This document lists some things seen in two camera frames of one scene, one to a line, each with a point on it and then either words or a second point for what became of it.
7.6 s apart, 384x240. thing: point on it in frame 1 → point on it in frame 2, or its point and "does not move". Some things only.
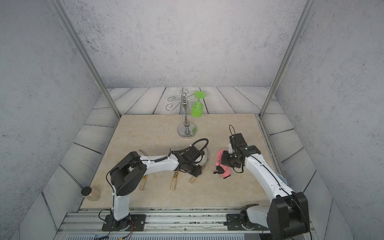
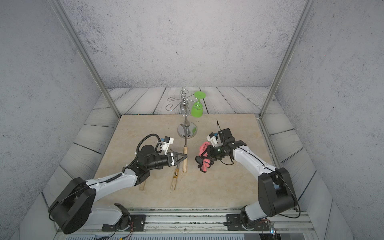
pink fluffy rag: (226, 173) → (206, 162)
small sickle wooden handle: (193, 178) → (185, 163)
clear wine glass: (184, 108) does not move
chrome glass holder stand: (185, 130) does not move
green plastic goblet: (197, 108) does not move
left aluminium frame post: (86, 55) does not move
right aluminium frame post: (262, 119) does not move
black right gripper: (224, 160) → (210, 150)
